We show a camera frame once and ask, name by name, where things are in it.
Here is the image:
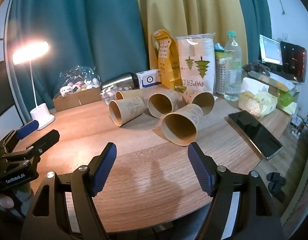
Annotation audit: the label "clear plastic packet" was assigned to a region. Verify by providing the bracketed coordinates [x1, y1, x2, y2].
[101, 86, 119, 103]

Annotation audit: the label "yellow curtain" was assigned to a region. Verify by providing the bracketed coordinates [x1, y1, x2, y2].
[133, 0, 248, 71]

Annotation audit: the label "black gloves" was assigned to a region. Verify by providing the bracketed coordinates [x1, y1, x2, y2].
[242, 60, 272, 77]

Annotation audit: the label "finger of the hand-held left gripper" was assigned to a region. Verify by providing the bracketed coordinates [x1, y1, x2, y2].
[23, 129, 61, 156]
[0, 120, 39, 153]

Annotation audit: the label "black smartphone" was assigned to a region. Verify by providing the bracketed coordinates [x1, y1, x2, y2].
[227, 110, 283, 161]

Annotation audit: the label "stainless steel thermos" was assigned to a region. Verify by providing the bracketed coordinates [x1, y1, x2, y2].
[101, 72, 139, 90]

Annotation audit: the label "person's left hand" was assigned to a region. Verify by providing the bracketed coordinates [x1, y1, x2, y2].
[0, 192, 16, 211]

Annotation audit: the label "pale yellow plastic bag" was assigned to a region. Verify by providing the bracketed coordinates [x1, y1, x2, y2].
[238, 91, 278, 118]

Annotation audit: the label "green plastic bag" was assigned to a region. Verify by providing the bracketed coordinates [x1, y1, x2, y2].
[277, 89, 298, 115]

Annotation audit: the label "brown paper cup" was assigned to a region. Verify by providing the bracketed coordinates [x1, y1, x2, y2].
[182, 90, 215, 117]
[147, 90, 179, 119]
[109, 96, 145, 127]
[116, 90, 139, 100]
[161, 104, 203, 147]

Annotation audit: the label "clear bag of small toys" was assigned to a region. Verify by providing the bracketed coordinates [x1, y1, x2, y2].
[59, 65, 101, 97]

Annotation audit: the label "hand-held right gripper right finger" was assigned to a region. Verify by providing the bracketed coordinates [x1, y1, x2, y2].
[187, 142, 285, 240]

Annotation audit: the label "white desk lamp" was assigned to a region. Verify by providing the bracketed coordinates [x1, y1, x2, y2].
[12, 41, 56, 131]

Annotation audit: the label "teal curtain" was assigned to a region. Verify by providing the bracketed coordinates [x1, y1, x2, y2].
[5, 0, 150, 120]
[234, 0, 273, 66]

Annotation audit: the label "yellow green sponge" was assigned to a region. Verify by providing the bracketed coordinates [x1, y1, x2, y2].
[214, 43, 228, 64]

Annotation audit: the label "clear plastic water bottle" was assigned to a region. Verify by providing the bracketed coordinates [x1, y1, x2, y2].
[223, 31, 242, 102]

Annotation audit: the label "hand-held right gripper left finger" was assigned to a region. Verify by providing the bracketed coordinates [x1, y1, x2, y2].
[20, 142, 117, 240]

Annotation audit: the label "yellow standing pouch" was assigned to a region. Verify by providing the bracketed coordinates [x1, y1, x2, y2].
[151, 29, 182, 89]

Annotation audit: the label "white and blue box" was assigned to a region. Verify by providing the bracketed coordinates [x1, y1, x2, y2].
[136, 69, 161, 88]

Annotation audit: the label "white tissue pack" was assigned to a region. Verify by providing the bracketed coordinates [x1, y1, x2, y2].
[240, 77, 270, 96]

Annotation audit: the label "black sandal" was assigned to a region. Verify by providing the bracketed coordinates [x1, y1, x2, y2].
[266, 172, 286, 183]
[268, 182, 287, 202]

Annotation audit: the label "bagged sleeve of paper cups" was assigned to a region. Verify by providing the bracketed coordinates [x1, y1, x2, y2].
[176, 33, 216, 94]

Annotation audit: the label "laptop screen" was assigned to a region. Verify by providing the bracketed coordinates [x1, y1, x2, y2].
[259, 34, 283, 65]

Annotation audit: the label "white perforated basket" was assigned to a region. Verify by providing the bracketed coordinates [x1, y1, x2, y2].
[214, 57, 229, 95]

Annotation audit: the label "shallow cardboard box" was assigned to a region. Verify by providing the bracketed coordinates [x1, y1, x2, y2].
[53, 86, 103, 112]

